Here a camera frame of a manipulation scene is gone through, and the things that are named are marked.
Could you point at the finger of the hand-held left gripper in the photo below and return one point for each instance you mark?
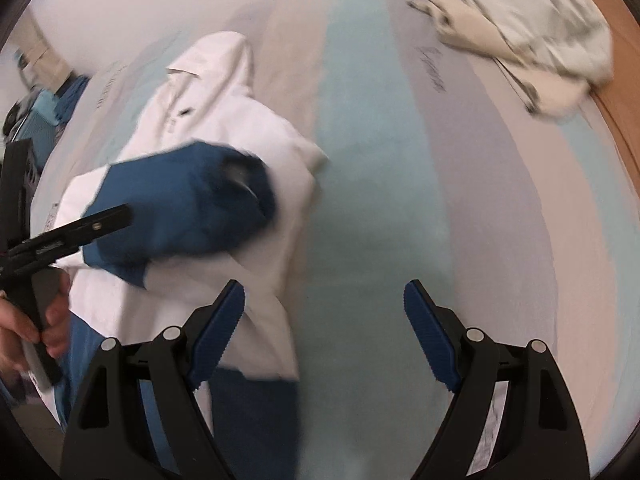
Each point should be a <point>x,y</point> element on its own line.
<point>95,222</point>

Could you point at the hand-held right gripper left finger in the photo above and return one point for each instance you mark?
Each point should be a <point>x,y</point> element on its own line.
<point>220,335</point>

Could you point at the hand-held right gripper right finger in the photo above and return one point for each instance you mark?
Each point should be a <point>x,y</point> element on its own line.
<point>430,335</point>

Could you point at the white and blue jacket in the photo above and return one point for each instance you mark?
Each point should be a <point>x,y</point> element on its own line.
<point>200,110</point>

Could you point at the person's left hand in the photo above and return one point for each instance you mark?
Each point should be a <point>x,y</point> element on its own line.
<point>57,325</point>

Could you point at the blue bag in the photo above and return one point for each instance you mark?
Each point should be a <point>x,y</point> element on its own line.
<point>55,110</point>

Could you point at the beige cardboard box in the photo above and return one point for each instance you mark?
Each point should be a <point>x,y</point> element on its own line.
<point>45,55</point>

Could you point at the striped pastel bed sheet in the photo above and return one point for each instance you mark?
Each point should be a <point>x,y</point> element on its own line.
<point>370,160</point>

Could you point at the white grey printed garment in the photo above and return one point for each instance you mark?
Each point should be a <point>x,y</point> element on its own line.
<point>530,25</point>

